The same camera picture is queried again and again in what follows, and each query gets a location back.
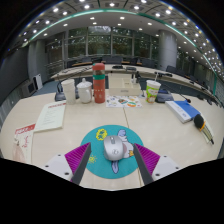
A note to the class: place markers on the white lidded mug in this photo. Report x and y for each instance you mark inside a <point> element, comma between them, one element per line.
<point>84,92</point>

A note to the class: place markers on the red drink bottle green band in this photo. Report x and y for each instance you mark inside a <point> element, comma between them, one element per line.
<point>99,83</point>

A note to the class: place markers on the red and white fan booklet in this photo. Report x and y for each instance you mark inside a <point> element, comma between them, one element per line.
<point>23,143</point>

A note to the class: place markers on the colourful sticker sheet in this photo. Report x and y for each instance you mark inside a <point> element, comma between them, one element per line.
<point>123,101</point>

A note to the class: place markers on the grey box monitor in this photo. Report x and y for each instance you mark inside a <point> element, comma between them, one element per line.
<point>27,89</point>

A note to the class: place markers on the dark conference microphone unit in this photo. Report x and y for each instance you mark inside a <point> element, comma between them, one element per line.
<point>60,96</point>
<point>164,96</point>

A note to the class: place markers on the green-printed paper cup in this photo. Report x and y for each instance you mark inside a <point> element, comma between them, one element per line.
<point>152,91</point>

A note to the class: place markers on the silver computer mouse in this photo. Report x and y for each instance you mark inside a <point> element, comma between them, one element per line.
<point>113,148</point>

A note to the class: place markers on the black office chairs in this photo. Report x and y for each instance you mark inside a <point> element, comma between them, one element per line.
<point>115,60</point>

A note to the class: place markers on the long curved conference table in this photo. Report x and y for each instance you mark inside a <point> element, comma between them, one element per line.
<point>116,70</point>

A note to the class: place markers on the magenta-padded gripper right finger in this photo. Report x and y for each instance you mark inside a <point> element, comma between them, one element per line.
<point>148,159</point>

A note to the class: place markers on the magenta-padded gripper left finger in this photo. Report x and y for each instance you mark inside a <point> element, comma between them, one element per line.
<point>77,156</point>

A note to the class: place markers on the round ceiling lights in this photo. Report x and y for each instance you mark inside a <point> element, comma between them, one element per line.
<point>87,6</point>

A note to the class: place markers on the blue and white book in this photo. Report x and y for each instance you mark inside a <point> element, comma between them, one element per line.
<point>182,110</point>

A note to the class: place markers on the white standing appliance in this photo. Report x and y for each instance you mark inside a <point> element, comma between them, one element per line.
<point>38,81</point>

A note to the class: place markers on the round teal cartoon mouse pad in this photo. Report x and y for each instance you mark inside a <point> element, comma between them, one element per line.
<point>100,166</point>

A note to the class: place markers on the stack of white paper cups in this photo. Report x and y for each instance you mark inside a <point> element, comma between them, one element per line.
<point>69,91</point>

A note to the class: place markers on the white paper booklet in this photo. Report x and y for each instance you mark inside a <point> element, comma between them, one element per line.
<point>51,116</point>

